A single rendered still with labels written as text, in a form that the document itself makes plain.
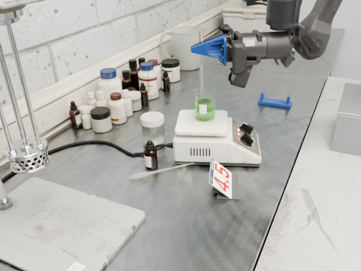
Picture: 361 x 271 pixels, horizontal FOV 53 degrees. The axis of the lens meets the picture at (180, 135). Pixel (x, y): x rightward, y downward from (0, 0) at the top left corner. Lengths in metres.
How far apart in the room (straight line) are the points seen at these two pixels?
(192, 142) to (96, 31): 0.58
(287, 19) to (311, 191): 0.35
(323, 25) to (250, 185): 0.36
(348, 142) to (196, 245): 0.47
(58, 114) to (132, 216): 0.47
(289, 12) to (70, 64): 0.66
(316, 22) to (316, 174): 0.32
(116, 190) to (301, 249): 0.39
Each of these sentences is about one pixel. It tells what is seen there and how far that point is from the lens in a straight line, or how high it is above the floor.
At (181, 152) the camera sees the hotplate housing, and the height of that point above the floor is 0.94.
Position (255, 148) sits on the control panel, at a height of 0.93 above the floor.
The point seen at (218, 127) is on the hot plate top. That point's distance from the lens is 0.82.
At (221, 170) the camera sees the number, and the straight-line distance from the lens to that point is 0.79.
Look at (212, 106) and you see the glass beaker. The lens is 0.83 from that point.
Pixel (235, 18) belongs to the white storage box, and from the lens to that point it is 1.93.
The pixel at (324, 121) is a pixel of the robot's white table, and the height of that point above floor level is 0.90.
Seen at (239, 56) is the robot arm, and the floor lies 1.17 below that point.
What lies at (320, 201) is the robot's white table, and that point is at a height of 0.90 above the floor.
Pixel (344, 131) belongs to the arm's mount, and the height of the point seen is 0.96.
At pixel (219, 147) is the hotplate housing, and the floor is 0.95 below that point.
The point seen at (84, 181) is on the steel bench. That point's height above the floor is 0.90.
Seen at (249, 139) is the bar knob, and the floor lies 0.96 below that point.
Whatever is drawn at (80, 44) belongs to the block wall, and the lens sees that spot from 1.18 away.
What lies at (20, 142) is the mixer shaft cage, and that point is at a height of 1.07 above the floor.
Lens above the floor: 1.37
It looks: 29 degrees down
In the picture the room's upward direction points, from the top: 2 degrees counter-clockwise
